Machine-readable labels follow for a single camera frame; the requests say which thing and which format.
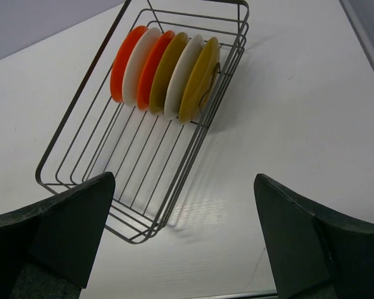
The grey wire dish rack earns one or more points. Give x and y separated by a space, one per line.
149 156

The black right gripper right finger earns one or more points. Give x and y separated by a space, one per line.
314 251

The cream plate with flowers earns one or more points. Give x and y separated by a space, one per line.
180 76

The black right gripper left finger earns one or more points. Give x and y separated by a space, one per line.
48 248

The orange plate end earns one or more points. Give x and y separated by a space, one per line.
121 60

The cream plate with green patch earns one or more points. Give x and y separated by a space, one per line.
135 65

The orange plate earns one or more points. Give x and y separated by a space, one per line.
149 69

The yellow patterned plate front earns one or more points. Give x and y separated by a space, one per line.
199 86

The yellow patterned plate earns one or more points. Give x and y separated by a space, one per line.
199 86
164 72

